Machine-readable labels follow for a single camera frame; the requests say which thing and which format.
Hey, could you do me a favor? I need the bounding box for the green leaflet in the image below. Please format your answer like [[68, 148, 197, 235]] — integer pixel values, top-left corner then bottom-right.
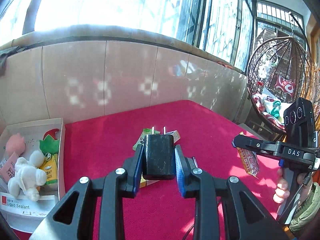
[[132, 128, 153, 151]]

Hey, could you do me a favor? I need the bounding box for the white blue medicine box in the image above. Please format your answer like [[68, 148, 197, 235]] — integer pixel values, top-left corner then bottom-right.
[[166, 130, 181, 143]]

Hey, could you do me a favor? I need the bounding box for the black power adapter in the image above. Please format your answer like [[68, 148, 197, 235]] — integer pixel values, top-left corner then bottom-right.
[[142, 126, 176, 180]]

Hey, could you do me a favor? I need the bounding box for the grey cloth on sill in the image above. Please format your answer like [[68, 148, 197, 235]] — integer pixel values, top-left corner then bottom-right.
[[0, 46, 25, 76]]

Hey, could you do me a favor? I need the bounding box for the person right hand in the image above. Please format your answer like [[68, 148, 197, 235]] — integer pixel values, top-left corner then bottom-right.
[[272, 167, 315, 204]]

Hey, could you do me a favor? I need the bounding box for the white plush toy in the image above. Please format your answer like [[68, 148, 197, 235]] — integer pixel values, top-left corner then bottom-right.
[[8, 150, 47, 202]]

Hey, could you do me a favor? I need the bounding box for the pink card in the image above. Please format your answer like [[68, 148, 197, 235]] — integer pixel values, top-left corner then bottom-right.
[[1, 152, 19, 183]]

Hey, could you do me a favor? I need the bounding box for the white cardboard storage box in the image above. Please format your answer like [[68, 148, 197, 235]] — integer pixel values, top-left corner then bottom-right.
[[1, 118, 66, 233]]

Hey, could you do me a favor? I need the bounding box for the wicker hanging egg chair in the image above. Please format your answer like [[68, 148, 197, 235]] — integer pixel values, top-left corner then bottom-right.
[[246, 28, 319, 134]]

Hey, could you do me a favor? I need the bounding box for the green red plush toy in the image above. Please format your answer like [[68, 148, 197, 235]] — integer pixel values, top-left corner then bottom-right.
[[39, 128, 60, 155]]

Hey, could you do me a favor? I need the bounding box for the window metal grille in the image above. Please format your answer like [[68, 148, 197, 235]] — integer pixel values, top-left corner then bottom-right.
[[1, 0, 309, 70]]

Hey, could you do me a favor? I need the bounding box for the yellow red snack packet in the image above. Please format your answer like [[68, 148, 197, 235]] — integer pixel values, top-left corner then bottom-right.
[[236, 147, 259, 178]]

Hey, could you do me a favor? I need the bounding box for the red bed blanket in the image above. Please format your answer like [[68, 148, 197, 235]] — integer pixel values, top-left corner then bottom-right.
[[63, 100, 278, 239]]

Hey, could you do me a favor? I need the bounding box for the yellow sachet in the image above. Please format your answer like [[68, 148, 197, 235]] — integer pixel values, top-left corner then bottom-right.
[[40, 153, 58, 185]]

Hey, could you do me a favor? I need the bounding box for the yellow white medicine box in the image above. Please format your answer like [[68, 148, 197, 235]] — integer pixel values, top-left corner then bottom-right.
[[139, 176, 158, 189]]

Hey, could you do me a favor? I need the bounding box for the red white cushion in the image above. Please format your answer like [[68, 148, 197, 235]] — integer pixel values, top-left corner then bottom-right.
[[274, 75, 296, 98]]

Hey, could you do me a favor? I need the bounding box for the pink plush toy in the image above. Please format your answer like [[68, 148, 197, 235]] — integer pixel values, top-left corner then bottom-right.
[[5, 133, 25, 157]]

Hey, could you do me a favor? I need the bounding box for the green jacket forearm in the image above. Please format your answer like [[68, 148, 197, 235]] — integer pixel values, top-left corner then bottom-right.
[[289, 171, 319, 237]]

